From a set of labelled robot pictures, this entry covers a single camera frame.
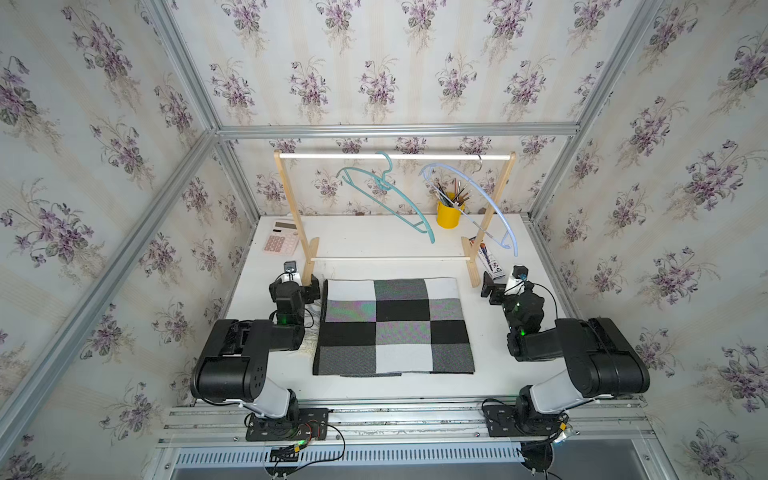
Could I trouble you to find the light blue clothes hanger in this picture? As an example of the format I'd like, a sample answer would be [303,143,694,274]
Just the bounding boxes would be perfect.
[419,154,520,258]

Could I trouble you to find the black white checkered scarf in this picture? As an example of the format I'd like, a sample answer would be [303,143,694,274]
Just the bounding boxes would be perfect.
[312,277,475,378]

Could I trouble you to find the teal clothes hanger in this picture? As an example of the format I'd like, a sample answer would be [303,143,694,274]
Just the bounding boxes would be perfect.
[336,152,436,244]

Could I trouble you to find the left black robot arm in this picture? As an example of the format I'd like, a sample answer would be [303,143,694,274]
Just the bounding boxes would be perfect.
[190,274,321,425]

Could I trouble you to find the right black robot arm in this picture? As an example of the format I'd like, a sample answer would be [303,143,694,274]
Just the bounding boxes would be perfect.
[481,275,650,440]

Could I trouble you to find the blue white pencil box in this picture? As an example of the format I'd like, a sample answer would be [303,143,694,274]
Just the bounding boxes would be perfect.
[476,242,507,280]

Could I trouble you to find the pink calculator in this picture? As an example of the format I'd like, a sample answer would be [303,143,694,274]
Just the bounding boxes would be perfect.
[262,220,299,256]

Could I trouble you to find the wooden clothes rack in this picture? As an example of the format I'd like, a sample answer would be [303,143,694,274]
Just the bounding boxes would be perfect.
[274,150,519,287]

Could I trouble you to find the yellow pencil cup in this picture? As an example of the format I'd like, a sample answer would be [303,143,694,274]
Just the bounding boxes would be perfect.
[436,201,464,229]

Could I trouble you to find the pencils in cup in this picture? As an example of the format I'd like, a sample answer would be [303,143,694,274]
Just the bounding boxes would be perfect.
[433,180,470,210]

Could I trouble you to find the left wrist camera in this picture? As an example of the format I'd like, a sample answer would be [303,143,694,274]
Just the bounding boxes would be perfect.
[278,260,302,285]

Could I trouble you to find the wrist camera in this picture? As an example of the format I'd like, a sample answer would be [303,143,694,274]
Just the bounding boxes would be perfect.
[278,260,302,285]
[505,265,529,294]

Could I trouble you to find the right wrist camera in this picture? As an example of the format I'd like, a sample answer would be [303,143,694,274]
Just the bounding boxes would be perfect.
[505,265,529,294]

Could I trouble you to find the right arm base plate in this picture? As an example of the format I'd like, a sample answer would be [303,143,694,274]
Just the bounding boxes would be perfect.
[480,399,569,438]

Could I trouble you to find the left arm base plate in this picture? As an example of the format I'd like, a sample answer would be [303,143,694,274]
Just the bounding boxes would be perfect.
[244,408,330,442]

